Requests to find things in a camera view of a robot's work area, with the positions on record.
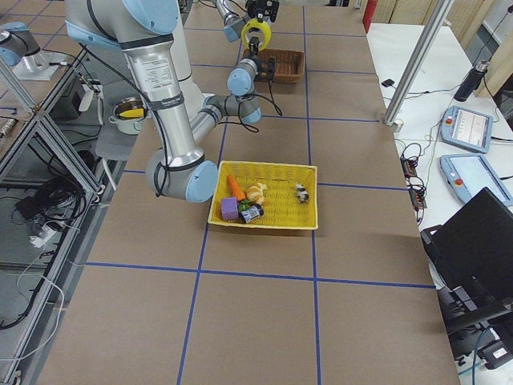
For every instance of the orange toy carrot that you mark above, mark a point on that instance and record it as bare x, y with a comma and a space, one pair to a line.
243, 203

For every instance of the toy croissant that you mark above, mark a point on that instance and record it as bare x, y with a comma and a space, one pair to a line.
255, 193

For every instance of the yellow woven basket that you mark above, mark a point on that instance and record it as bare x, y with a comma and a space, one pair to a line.
282, 210

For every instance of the far teach pendant tablet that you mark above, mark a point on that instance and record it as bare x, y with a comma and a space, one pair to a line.
466, 129

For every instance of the small black device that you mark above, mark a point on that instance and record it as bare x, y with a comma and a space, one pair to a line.
388, 83

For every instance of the yellow tape roll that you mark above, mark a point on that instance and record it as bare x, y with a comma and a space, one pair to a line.
255, 29

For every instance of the aluminium frame post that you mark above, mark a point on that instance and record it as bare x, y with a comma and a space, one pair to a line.
419, 54

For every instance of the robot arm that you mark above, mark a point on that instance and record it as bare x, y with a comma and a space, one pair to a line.
233, 22
150, 35

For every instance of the white enamel pot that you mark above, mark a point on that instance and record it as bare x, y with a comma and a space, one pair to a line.
128, 115

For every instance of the black monitor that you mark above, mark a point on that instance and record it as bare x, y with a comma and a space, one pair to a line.
472, 251

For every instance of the black water bottle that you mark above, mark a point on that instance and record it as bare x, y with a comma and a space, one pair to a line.
472, 80

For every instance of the red cylinder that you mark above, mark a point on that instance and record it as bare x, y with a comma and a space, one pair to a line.
368, 15

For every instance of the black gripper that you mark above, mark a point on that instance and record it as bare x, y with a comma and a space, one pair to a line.
253, 51
259, 9

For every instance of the panda figurine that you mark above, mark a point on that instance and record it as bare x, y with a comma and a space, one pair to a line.
301, 193

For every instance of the near teach pendant tablet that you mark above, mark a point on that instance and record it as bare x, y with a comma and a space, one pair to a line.
468, 174

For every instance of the small black-capped bottle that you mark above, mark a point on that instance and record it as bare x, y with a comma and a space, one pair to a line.
251, 213

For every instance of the brown wicker basket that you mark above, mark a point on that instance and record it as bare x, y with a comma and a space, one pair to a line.
290, 65

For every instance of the purple foam cube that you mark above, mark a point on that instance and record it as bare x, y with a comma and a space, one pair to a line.
229, 208

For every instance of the teach pendant tablet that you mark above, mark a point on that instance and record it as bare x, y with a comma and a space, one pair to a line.
466, 129
468, 174

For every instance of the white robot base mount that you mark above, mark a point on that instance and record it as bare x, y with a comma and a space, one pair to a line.
188, 60

